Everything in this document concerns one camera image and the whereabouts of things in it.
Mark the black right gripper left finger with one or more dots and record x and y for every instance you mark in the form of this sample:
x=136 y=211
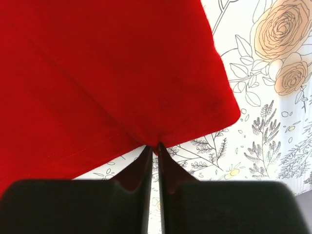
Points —
x=119 y=205

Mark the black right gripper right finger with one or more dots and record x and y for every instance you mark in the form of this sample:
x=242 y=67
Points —
x=191 y=206

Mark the red t shirt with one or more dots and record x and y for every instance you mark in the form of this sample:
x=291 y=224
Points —
x=85 y=81

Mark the floral patterned tablecloth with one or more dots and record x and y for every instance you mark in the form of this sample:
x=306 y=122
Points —
x=263 y=122

